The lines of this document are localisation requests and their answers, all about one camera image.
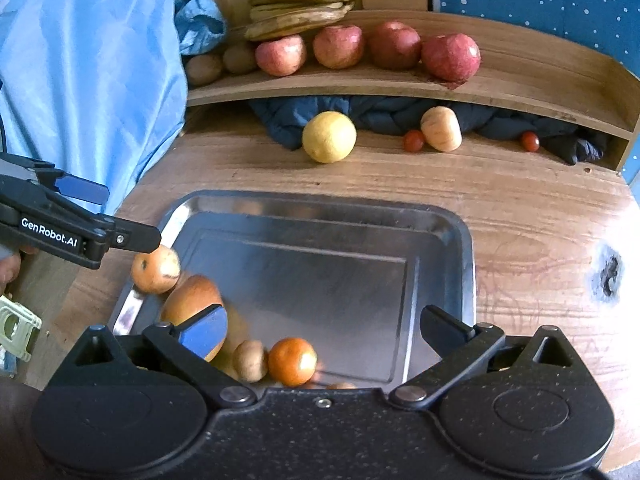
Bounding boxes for spotted orange-yellow round fruit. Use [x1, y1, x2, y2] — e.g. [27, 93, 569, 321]
[131, 245, 181, 295]

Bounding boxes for yellow-green pear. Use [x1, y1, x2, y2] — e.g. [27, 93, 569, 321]
[159, 273, 229, 363]

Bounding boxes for small brown kiwi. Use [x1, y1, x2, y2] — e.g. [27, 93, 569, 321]
[232, 339, 268, 382]
[326, 382, 357, 390]

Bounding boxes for small orange mandarin front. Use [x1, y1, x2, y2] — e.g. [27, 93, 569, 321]
[268, 337, 318, 388]

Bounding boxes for red cherry tomato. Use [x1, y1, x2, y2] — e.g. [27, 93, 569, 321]
[402, 129, 426, 153]
[520, 131, 540, 153]

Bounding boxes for pale beige apple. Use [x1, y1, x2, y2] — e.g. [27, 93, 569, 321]
[420, 106, 462, 153]

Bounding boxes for large yellow lemon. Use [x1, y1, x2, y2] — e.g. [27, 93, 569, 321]
[302, 112, 357, 164]

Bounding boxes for person's left hand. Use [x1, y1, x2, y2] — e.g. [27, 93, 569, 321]
[0, 246, 38, 294]

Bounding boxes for pale green plastic object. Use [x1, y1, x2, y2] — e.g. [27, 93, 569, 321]
[0, 295, 42, 362]

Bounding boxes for light blue fabric cover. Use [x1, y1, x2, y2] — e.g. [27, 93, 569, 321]
[1, 0, 187, 214]

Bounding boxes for metal baking tray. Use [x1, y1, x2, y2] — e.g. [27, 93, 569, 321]
[106, 188, 476, 391]

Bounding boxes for brown kiwi on shelf left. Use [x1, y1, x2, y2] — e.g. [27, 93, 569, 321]
[184, 53, 224, 87]

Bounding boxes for brown kiwi on shelf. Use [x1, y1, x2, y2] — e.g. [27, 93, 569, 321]
[184, 53, 224, 87]
[222, 42, 257, 75]

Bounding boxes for blue plastic bag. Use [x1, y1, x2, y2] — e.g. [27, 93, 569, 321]
[174, 0, 228, 56]

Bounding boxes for brown kiwi on shelf right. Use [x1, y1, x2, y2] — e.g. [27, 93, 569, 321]
[222, 42, 257, 75]

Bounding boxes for pale red apple leftmost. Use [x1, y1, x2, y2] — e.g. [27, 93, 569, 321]
[255, 35, 307, 77]

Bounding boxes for dark blue crumpled cloth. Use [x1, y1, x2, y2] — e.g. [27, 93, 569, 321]
[250, 96, 608, 165]

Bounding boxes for bunch of ripe bananas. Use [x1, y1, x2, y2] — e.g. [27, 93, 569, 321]
[244, 0, 356, 42]

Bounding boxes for wooden desk shelf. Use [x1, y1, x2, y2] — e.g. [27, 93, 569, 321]
[186, 10, 639, 171]

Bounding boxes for red apple rightmost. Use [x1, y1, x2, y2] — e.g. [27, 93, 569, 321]
[421, 32, 482, 82]

